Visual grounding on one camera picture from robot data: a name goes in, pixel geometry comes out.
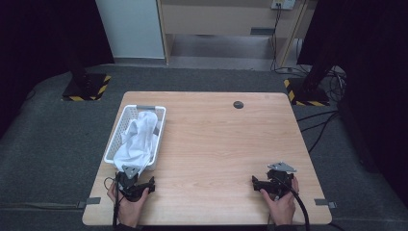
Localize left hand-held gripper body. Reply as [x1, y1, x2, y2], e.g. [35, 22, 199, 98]
[115, 164, 149, 203]

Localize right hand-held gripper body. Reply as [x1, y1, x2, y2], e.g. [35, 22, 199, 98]
[265, 161, 298, 200]

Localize person's left hand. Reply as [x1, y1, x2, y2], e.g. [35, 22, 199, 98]
[107, 181, 150, 229]

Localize person's right hand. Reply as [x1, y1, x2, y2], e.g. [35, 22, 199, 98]
[259, 176, 300, 227]

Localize grey tape strip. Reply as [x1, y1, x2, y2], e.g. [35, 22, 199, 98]
[313, 197, 338, 210]
[76, 196, 102, 210]

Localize white cloth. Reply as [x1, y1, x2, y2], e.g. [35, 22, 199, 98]
[113, 111, 160, 170]

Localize white plastic basket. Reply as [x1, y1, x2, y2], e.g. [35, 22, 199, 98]
[103, 104, 167, 172]

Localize black stand with striped base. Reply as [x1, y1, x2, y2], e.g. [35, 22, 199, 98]
[61, 47, 113, 102]
[283, 54, 332, 108]

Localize black curtain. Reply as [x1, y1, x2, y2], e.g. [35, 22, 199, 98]
[0, 0, 115, 140]
[296, 0, 408, 208]

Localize light wooden cabinet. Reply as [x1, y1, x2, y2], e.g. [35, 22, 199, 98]
[156, 0, 319, 69]

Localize white power strip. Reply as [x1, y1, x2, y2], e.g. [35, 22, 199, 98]
[270, 0, 297, 11]

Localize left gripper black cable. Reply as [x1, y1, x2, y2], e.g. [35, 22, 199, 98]
[103, 172, 122, 229]

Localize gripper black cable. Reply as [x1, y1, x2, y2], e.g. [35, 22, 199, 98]
[103, 172, 122, 229]
[277, 176, 312, 231]

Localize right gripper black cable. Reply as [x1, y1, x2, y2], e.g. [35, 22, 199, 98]
[277, 176, 312, 231]

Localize black floor cables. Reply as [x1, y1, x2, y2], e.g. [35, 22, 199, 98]
[295, 65, 348, 154]

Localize black power strip cable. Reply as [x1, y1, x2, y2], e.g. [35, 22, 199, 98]
[269, 4, 309, 75]

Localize white wall panel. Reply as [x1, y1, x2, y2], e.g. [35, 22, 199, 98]
[94, 0, 166, 60]

